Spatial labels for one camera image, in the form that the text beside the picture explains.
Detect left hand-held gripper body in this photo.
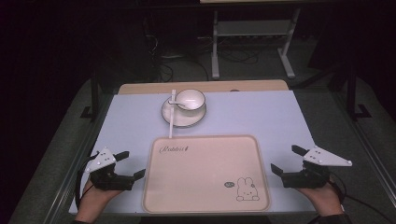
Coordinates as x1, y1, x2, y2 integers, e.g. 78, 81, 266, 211
84, 147, 134, 191

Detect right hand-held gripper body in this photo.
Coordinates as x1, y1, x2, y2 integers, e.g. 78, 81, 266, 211
282, 146, 353, 189

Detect person's left hand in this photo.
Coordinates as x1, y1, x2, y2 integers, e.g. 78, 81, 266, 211
76, 180, 124, 223

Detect person's right hand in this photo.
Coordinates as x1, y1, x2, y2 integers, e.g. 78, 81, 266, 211
295, 181, 344, 217

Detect black metal stand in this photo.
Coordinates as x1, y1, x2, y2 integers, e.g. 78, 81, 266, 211
79, 70, 101, 121
346, 62, 373, 121

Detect light blue table mat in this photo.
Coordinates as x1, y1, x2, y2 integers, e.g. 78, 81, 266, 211
68, 90, 318, 216

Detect beige tray with rabbit print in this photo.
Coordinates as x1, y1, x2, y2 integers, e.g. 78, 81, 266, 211
142, 134, 272, 215

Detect white plate with dark rim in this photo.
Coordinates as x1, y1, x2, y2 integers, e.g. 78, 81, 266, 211
161, 96, 207, 129

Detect white spoon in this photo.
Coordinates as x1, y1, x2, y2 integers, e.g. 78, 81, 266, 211
167, 99, 191, 110

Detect white bowl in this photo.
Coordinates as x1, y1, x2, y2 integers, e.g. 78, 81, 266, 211
175, 89, 206, 111

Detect white metal stand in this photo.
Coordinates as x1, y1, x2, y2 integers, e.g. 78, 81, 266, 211
210, 8, 303, 80

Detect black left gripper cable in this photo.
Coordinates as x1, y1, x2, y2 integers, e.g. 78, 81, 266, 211
74, 154, 98, 210

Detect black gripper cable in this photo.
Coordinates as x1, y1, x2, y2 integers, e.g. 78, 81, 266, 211
329, 174, 389, 224
74, 154, 98, 210

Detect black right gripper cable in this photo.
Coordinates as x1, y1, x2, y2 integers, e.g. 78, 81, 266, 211
329, 174, 389, 224

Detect black floor cables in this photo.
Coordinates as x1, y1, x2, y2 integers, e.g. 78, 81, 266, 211
143, 18, 261, 82

